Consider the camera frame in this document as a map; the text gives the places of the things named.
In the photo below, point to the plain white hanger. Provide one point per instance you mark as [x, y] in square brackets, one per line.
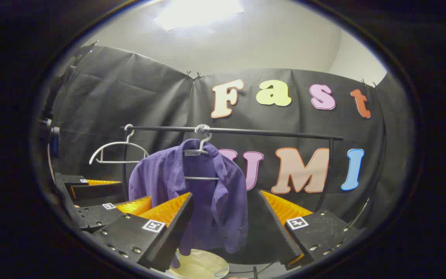
[122, 142]

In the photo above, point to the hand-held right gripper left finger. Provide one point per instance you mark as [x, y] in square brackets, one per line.
[170, 240]

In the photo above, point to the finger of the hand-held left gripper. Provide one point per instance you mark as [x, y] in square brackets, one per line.
[95, 217]
[99, 192]

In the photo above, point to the black clothes rack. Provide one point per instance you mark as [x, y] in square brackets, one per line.
[265, 133]

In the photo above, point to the purple ribbed shirt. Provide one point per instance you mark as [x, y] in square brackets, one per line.
[207, 201]

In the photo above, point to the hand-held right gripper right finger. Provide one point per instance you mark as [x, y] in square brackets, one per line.
[281, 236]

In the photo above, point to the beige laundry hamper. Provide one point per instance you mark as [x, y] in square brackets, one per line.
[199, 267]

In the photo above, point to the white hanger with taped hook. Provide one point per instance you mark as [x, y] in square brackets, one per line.
[201, 178]

